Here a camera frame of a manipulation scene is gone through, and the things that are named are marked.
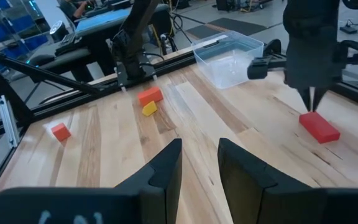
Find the black hazard-striped floor mat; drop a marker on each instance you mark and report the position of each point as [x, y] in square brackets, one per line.
[228, 26]

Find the black computer mouse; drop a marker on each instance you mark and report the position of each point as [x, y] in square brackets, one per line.
[40, 59]

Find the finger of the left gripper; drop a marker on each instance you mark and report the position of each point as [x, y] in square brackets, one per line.
[318, 96]
[307, 96]

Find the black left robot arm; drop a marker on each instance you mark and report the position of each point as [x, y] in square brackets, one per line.
[132, 40]

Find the red rectangular block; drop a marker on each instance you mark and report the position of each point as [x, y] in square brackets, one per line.
[319, 127]

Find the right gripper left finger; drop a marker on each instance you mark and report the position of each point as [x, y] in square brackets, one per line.
[120, 205]

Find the black cylinder white lid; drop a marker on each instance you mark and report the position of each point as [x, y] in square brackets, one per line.
[59, 32]

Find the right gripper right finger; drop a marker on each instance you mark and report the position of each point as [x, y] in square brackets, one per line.
[275, 205]

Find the silver aluminium bracket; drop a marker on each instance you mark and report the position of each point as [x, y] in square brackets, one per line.
[8, 121]

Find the clear plastic bin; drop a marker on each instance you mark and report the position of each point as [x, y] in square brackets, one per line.
[228, 62]

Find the black power adapter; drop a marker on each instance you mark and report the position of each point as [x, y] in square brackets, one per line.
[349, 29]

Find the orange rectangular block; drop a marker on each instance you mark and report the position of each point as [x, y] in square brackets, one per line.
[150, 96]

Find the blue desk mat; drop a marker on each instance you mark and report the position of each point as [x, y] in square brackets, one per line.
[104, 19]

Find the orange cube block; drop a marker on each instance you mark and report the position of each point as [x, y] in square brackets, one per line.
[61, 132]

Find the person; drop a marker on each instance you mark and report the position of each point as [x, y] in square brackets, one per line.
[71, 7]

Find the yellow wedge block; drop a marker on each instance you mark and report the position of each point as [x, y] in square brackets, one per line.
[149, 109]

